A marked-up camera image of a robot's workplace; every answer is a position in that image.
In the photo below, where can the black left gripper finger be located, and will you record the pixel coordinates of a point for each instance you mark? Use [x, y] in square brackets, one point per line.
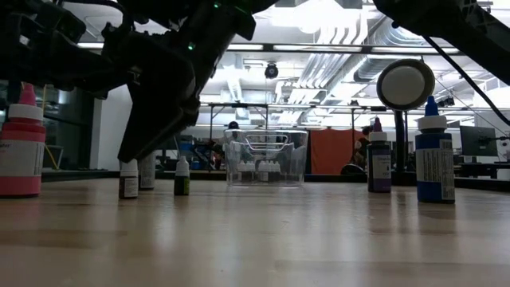
[117, 81]
[79, 71]

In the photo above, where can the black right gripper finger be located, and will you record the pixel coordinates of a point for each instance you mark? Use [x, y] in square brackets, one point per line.
[141, 119]
[177, 111]

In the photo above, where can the large black food coloring bottle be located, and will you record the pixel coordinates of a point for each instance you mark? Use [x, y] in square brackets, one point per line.
[147, 175]

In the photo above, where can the small brown food coloring bottle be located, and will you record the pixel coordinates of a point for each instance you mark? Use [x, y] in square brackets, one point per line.
[128, 187]

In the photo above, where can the small green food coloring bottle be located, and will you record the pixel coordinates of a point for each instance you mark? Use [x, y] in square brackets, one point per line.
[182, 185]

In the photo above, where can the clear plastic bin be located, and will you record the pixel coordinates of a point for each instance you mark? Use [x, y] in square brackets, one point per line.
[296, 159]

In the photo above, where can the large purple food coloring bottle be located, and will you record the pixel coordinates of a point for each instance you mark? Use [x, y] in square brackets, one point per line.
[378, 175]

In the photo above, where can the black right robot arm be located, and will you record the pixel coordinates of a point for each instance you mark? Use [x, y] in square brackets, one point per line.
[458, 28]

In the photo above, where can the large pink food coloring bottle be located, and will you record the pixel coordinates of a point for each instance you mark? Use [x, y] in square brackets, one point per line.
[20, 131]

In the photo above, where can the large blue food coloring bottle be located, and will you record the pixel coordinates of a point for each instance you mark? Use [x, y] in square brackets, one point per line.
[425, 171]

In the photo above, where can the person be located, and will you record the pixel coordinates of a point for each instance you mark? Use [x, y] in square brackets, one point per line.
[363, 147]
[233, 125]

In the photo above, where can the overhead light bar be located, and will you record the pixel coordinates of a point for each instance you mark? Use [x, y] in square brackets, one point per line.
[318, 48]

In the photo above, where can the orange partition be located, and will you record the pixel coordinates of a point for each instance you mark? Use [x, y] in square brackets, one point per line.
[330, 151]

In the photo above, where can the dark computer monitor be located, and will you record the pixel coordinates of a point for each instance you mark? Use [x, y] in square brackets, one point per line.
[478, 141]

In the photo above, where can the black background frame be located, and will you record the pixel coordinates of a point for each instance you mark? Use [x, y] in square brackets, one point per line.
[239, 105]

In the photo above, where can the black ceiling camera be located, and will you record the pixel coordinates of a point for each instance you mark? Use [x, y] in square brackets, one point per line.
[271, 71]

